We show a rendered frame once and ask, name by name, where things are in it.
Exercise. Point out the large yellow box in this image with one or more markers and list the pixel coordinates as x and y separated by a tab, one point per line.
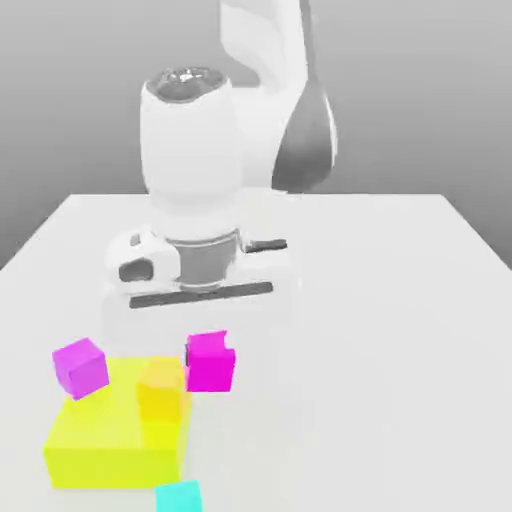
100	444

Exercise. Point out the small orchid pink cube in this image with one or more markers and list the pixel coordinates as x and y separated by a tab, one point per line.
82	368

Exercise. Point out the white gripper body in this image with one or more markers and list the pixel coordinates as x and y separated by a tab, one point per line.
200	316

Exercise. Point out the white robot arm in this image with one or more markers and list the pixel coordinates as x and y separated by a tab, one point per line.
188	152

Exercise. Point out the small magenta cube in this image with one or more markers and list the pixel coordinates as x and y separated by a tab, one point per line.
210	370

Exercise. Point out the small cyan cube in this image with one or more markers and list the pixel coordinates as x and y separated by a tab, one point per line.
178	497

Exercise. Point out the small orange-yellow cube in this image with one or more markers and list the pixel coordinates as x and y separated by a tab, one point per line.
160	394

